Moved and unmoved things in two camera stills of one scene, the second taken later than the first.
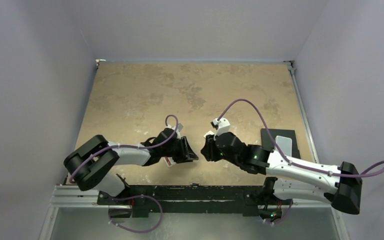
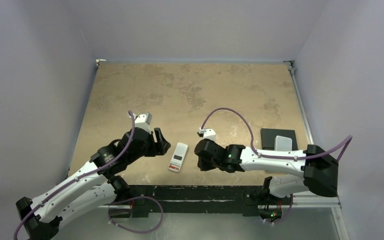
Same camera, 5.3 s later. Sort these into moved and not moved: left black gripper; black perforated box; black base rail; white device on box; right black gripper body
Moved: left black gripper; right black gripper body
Not moved: black base rail; white device on box; black perforated box
